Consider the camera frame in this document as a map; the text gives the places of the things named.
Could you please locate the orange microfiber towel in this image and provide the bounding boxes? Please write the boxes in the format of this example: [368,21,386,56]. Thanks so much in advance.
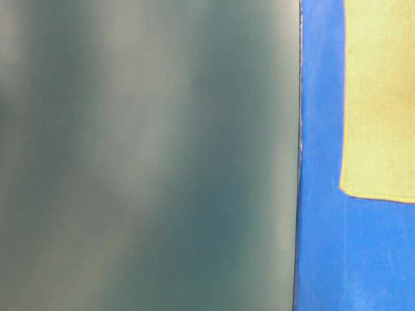
[340,1,414,203]

